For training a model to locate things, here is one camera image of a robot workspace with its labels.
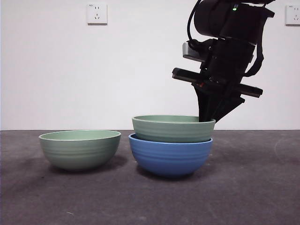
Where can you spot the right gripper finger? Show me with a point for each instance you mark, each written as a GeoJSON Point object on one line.
{"type": "Point", "coordinates": [230, 105]}
{"type": "Point", "coordinates": [205, 105]}

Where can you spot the green ribbed bowl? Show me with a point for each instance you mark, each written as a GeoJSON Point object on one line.
{"type": "Point", "coordinates": [79, 154]}
{"type": "Point", "coordinates": [173, 131]}

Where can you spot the blue ribbed bowl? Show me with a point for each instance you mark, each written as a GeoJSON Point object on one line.
{"type": "Point", "coordinates": [171, 159]}

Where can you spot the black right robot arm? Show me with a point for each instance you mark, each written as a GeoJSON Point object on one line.
{"type": "Point", "coordinates": [225, 18]}

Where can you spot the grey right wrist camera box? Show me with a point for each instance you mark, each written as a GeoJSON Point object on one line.
{"type": "Point", "coordinates": [191, 51]}

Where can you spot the white wall socket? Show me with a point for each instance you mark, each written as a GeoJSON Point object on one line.
{"type": "Point", "coordinates": [97, 14]}
{"type": "Point", "coordinates": [293, 15]}

